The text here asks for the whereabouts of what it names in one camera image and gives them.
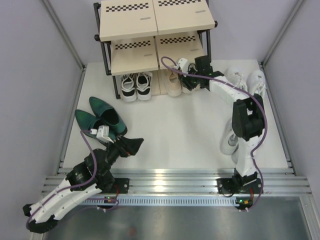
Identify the aluminium corner post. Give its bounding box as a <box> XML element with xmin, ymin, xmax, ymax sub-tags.
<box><xmin>40</xmin><ymin>0</ymin><xmax>85</xmax><ymax>71</ymax></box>
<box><xmin>259</xmin><ymin>0</ymin><xmax>306</xmax><ymax>70</ymax></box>

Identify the white sneaker back left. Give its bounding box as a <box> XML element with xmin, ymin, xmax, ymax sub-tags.
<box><xmin>225</xmin><ymin>66</ymin><xmax>248</xmax><ymax>91</ymax></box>

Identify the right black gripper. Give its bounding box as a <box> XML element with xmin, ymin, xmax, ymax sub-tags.
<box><xmin>178</xmin><ymin>66</ymin><xmax>202</xmax><ymax>92</ymax></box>

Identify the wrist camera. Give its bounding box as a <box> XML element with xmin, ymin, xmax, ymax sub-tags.
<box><xmin>89</xmin><ymin>125</ymin><xmax>114</xmax><ymax>143</ymax></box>
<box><xmin>173</xmin><ymin>58</ymin><xmax>191</xmax><ymax>73</ymax></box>

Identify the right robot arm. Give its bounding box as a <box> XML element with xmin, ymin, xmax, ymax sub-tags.
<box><xmin>175</xmin><ymin>55</ymin><xmax>268</xmax><ymax>197</ymax></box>

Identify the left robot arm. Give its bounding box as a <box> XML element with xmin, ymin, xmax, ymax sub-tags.
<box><xmin>22</xmin><ymin>136</ymin><xmax>144</xmax><ymax>234</ymax></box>

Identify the black white sneaker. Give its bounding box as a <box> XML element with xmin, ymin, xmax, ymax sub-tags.
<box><xmin>120</xmin><ymin>73</ymin><xmax>137</xmax><ymax>103</ymax></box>
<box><xmin>135</xmin><ymin>71</ymin><xmax>153</xmax><ymax>101</ymax></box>

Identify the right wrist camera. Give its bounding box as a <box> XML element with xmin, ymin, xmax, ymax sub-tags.
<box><xmin>173</xmin><ymin>58</ymin><xmax>191</xmax><ymax>73</ymax></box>

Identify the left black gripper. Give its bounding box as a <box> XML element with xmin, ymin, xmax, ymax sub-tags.
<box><xmin>99</xmin><ymin>134</ymin><xmax>144</xmax><ymax>176</ymax></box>

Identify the right aluminium corner post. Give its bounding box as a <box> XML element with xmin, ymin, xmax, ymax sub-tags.
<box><xmin>259</xmin><ymin>0</ymin><xmax>306</xmax><ymax>70</ymax></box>

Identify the beige lace sneaker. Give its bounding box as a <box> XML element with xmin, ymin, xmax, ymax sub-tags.
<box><xmin>160</xmin><ymin>69</ymin><xmax>182</xmax><ymax>97</ymax></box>
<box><xmin>179</xmin><ymin>75</ymin><xmax>199</xmax><ymax>94</ymax></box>

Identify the slotted cable duct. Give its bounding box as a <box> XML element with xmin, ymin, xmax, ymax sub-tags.
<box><xmin>81</xmin><ymin>194</ymin><xmax>252</xmax><ymax>207</ymax></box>

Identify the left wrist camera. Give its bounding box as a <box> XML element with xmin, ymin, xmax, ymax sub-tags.
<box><xmin>89</xmin><ymin>125</ymin><xmax>114</xmax><ymax>143</ymax></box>

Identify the beige three-tier shoe shelf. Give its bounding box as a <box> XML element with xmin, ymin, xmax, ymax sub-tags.
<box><xmin>93</xmin><ymin>0</ymin><xmax>218</xmax><ymax>99</ymax></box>

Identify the white sneaker front right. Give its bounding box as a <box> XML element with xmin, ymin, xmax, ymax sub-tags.
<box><xmin>231</xmin><ymin>149</ymin><xmax>239</xmax><ymax>164</ymax></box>

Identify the white sneaker back right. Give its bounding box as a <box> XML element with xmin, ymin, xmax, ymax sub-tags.
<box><xmin>247</xmin><ymin>69</ymin><xmax>266</xmax><ymax>98</ymax></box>

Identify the white sneaker front left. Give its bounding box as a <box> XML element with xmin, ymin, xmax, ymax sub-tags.
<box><xmin>220</xmin><ymin>119</ymin><xmax>239</xmax><ymax>155</ymax></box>

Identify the green pointed shoe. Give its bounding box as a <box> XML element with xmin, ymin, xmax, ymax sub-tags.
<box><xmin>89</xmin><ymin>96</ymin><xmax>128</xmax><ymax>136</ymax></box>
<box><xmin>74</xmin><ymin>109</ymin><xmax>104</xmax><ymax>138</ymax></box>

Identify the left aluminium corner post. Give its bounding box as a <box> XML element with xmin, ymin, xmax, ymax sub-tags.
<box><xmin>40</xmin><ymin>0</ymin><xmax>85</xmax><ymax>71</ymax></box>

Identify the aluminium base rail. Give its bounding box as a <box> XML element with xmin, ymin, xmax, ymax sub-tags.
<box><xmin>43</xmin><ymin>167</ymin><xmax>313</xmax><ymax>198</ymax></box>

